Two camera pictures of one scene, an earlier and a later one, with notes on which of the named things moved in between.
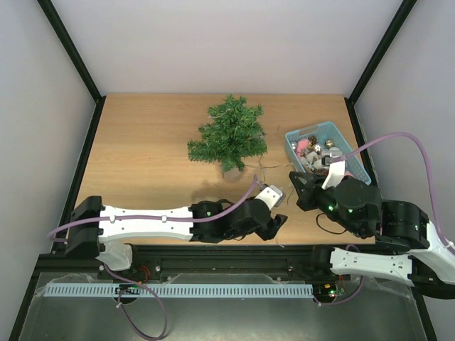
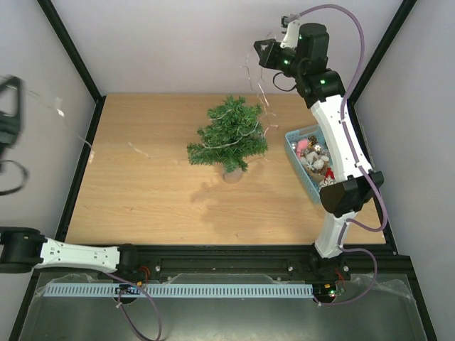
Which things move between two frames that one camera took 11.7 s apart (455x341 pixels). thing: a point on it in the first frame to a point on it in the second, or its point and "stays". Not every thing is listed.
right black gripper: x=311 y=192 to x=274 y=57
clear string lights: x=269 y=168 to x=92 y=155
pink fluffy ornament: x=302 y=145 stays
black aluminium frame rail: x=283 y=261 stays
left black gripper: x=269 y=232 to x=8 y=121
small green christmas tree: x=233 y=134 stays
